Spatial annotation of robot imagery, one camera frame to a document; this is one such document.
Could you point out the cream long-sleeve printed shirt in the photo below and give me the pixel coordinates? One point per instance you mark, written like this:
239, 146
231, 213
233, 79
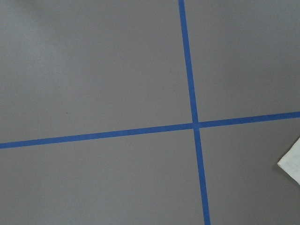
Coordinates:
290, 162

